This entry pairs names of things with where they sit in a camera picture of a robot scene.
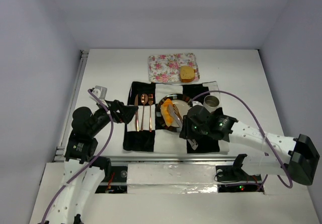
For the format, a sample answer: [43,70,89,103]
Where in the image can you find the silver metal tongs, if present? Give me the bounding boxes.
[167,105,198,150]

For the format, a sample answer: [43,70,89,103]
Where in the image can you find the orange croissant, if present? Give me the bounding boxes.
[160,98,174,127]

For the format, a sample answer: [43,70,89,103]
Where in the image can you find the brown bread slice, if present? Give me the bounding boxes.
[180,66,196,83]

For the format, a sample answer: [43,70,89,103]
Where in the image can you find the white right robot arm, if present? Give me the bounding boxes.
[180,105,320,186]

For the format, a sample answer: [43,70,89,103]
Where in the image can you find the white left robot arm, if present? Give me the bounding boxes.
[41,100,138,223]

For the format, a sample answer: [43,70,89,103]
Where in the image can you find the copper knife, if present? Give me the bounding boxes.
[134,94,139,131]

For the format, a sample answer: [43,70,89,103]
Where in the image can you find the copper spoon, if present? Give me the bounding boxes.
[140,93,148,131]

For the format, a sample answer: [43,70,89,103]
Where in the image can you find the grey ceramic cup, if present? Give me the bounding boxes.
[203,95,220,113]

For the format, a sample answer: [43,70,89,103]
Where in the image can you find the black white checkered cloth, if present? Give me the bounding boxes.
[123,81,229,156]

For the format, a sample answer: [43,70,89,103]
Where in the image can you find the copper fork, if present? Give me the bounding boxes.
[148,94,153,132]

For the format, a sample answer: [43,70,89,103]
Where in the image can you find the black rimmed beige plate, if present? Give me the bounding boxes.
[155,94,191,133]

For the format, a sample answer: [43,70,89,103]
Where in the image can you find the floral rectangular tray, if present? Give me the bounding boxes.
[147,53,200,83]

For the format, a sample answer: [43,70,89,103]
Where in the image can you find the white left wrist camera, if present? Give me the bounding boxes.
[91,86,107,100]

